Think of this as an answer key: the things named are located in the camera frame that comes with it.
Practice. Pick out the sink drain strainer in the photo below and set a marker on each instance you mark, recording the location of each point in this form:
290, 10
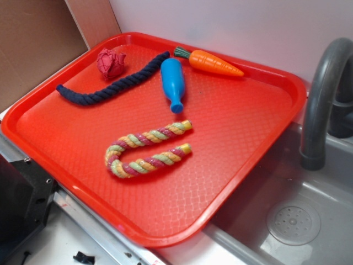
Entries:
293, 222

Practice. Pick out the orange toy carrot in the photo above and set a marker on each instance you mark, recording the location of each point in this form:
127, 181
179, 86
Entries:
204, 61

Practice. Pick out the crumpled red paper ball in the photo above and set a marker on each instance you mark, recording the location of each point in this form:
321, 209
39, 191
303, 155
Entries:
110, 64

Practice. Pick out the blue plastic bottle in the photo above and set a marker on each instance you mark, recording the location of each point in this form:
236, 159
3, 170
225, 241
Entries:
173, 83

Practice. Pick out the grey toy sink basin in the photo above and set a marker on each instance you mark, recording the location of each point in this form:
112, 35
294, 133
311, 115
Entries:
240, 224

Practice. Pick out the grey toy faucet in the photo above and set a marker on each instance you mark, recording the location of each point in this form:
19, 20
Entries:
329, 105

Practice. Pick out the black tape scrap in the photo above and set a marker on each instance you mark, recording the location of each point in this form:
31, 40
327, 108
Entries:
83, 258

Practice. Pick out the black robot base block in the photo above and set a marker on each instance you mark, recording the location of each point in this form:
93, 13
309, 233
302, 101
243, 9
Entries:
27, 191

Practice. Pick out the brown cardboard panel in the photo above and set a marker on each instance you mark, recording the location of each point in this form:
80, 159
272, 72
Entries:
40, 37

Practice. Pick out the red plastic tray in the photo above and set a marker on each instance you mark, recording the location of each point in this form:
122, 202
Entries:
235, 121

